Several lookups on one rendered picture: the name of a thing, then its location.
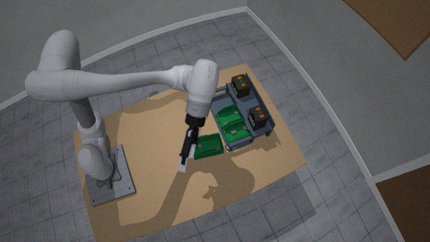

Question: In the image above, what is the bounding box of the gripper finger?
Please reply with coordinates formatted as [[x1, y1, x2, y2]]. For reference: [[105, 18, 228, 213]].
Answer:
[[179, 129, 198, 173], [188, 133, 198, 158]]

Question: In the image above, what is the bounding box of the dark blue metal shelf rack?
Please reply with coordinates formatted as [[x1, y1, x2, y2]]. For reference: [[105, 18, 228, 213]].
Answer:
[[210, 73, 275, 152]]

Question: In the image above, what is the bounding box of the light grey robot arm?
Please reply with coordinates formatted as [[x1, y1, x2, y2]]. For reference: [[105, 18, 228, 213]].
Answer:
[[25, 30, 219, 190]]

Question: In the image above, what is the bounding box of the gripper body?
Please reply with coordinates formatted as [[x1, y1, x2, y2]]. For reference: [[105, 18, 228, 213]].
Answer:
[[185, 114, 206, 138]]

